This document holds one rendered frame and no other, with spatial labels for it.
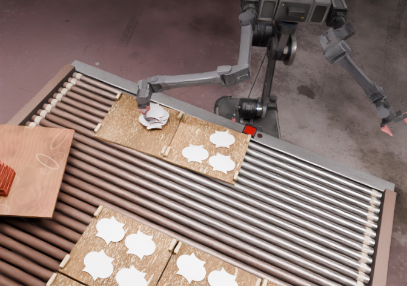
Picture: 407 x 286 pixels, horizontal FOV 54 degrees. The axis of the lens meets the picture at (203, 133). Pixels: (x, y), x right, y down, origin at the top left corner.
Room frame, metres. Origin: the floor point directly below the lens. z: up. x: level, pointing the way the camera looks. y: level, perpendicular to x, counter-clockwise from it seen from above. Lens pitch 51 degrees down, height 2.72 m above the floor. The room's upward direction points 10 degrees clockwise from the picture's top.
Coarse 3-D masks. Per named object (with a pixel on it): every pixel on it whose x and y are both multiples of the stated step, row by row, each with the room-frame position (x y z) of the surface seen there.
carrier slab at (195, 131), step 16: (192, 128) 1.45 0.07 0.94; (208, 128) 1.47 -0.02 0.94; (224, 128) 1.49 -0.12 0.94; (176, 144) 1.32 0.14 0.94; (192, 144) 1.34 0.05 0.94; (208, 144) 1.36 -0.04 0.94; (240, 144) 1.40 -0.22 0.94; (176, 160) 1.21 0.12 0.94; (208, 160) 1.25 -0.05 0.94; (240, 160) 1.29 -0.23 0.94; (224, 176) 1.16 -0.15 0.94
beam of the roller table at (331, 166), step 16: (80, 64) 1.82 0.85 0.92; (96, 80) 1.73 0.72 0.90; (112, 80) 1.74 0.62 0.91; (160, 96) 1.67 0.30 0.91; (192, 112) 1.59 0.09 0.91; (208, 112) 1.61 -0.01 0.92; (240, 128) 1.53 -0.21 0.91; (272, 144) 1.45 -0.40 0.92; (288, 144) 1.47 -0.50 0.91; (304, 160) 1.38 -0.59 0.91; (320, 160) 1.40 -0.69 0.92; (352, 176) 1.33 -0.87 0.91; (368, 176) 1.35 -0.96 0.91
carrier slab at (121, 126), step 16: (128, 96) 1.61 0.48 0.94; (112, 112) 1.46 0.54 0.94; (128, 112) 1.49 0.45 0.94; (176, 112) 1.55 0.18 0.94; (112, 128) 1.35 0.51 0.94; (128, 128) 1.37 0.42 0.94; (144, 128) 1.39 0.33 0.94; (176, 128) 1.43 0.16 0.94; (128, 144) 1.26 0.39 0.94; (144, 144) 1.28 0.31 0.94; (160, 144) 1.30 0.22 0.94
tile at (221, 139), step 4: (216, 132) 1.45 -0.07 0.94; (220, 132) 1.45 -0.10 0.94; (224, 132) 1.46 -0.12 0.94; (212, 136) 1.41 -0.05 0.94; (216, 136) 1.42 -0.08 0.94; (220, 136) 1.42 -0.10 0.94; (224, 136) 1.43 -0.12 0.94; (228, 136) 1.43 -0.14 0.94; (232, 136) 1.44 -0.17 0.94; (212, 140) 1.38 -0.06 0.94; (216, 140) 1.39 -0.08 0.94; (220, 140) 1.39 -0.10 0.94; (224, 140) 1.40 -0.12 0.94; (228, 140) 1.40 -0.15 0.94; (232, 140) 1.41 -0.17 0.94; (216, 144) 1.36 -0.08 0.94; (220, 144) 1.36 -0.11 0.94; (224, 144) 1.37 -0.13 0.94; (228, 144) 1.37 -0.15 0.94; (232, 144) 1.38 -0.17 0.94; (228, 148) 1.35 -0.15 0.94
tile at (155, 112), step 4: (152, 104) 1.48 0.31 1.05; (156, 104) 1.49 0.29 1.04; (152, 108) 1.45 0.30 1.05; (156, 108) 1.46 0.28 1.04; (160, 108) 1.47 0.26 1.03; (144, 112) 1.40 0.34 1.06; (148, 112) 1.41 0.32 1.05; (152, 112) 1.42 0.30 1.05; (156, 112) 1.43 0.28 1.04; (160, 112) 1.45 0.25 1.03; (164, 112) 1.46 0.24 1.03; (148, 116) 1.38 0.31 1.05; (152, 116) 1.39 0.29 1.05; (156, 116) 1.40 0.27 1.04; (160, 116) 1.41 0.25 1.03
